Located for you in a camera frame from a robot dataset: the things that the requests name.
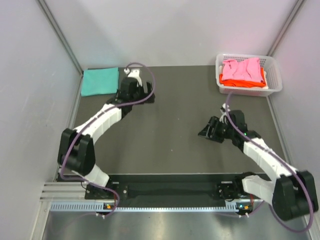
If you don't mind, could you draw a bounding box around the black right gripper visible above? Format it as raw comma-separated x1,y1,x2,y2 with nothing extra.
198,116,235,143

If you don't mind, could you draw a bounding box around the teal t shirt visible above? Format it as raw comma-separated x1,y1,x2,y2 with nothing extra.
80,67,119,97

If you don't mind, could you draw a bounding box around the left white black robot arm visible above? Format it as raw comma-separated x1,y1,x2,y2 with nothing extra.
57,76,155,199

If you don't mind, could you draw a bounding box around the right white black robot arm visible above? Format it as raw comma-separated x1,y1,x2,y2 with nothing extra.
198,110,319,221

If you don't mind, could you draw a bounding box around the orange t shirt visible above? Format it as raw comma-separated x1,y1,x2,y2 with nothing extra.
219,67,265,89

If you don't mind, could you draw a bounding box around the white perforated plastic basket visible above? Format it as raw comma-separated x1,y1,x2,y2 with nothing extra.
215,53,283,97

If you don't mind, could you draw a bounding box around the white t shirt in basket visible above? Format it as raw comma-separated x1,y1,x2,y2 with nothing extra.
262,71,269,89

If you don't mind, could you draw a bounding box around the pink t shirt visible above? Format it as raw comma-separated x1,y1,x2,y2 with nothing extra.
222,57,263,83

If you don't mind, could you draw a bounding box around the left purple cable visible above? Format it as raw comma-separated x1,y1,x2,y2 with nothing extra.
59,62,156,219

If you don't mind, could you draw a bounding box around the purple cable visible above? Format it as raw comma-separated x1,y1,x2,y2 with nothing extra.
224,91,316,235
59,62,156,219

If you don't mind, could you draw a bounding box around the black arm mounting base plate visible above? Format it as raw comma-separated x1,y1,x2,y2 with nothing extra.
82,174,266,202

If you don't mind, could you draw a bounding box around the grey slotted cable duct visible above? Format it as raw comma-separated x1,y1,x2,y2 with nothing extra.
50,201,253,213

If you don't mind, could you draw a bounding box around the aluminium frame rail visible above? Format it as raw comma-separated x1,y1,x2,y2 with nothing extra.
40,182,86,201

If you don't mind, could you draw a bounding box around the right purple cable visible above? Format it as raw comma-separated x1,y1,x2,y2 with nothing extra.
224,91,316,235

